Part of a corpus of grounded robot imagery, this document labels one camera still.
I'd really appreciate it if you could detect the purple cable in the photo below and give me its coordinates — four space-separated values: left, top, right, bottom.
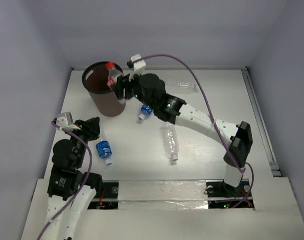
136 53 254 210
35 121 95 240

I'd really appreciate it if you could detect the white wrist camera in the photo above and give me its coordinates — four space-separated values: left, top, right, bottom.
54 111 74 128
127 54 146 76

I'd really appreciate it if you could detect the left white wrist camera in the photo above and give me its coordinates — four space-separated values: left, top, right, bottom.
54 111 74 128

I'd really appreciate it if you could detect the blue label bottle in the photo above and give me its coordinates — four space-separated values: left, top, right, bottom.
138 105 153 121
95 130 112 166

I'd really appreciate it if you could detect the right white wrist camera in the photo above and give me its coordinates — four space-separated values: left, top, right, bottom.
127 54 146 76

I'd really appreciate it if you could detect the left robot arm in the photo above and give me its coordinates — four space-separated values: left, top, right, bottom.
38 112 102 240

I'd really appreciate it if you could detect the aluminium rail right edge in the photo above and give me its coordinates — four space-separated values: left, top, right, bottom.
241 67 282 177

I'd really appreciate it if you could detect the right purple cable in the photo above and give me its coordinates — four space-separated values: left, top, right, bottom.
136 53 254 210

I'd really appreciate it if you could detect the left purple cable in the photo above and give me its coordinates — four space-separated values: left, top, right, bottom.
35 121 95 240

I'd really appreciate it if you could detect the clear bottle blue cap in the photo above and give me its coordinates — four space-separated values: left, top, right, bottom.
162 122 179 162

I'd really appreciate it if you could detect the clear bottle at back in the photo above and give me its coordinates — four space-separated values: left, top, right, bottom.
164 79 199 94

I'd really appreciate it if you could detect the taped white front board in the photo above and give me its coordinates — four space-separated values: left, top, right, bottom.
117 180 208 210

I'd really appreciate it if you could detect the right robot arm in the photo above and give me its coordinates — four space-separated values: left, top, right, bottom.
110 73 253 198

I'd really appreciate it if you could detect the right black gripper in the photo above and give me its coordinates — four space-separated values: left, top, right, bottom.
112 68 155 111

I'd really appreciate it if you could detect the brown plastic waste bin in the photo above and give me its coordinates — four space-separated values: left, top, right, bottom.
82 61 126 117

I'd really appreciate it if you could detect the red label clear bottle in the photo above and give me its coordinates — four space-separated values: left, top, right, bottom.
106 61 124 90

